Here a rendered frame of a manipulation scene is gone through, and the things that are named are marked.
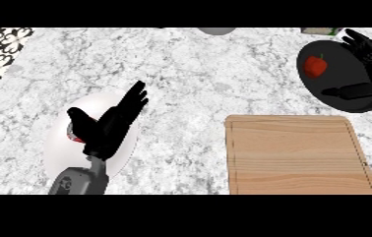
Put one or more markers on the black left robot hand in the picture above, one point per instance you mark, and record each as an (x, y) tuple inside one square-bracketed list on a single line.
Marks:
[(110, 129)]

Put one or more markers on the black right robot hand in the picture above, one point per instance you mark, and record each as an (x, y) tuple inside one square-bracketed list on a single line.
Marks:
[(358, 45)]

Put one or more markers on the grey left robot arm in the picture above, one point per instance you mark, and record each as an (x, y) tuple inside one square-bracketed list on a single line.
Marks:
[(79, 181)]

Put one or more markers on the black pan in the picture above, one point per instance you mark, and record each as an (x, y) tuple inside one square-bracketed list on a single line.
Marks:
[(338, 73)]

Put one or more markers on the red bell pepper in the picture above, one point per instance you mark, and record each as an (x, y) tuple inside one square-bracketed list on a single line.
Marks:
[(314, 66)]

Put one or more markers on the wooden cutting board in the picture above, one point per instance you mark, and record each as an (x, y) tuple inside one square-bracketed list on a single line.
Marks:
[(295, 155)]

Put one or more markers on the red and white can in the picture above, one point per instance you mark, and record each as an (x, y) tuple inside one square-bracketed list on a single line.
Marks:
[(70, 133)]

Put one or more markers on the beige and green box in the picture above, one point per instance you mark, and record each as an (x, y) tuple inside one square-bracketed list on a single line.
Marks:
[(318, 30)]

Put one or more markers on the white plate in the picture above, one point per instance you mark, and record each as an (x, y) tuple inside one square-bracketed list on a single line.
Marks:
[(57, 149)]

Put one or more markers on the grey round object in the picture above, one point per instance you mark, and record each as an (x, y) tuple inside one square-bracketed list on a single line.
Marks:
[(217, 30)]

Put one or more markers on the black and white patterned placemat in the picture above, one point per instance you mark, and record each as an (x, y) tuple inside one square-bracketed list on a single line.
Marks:
[(10, 41)]

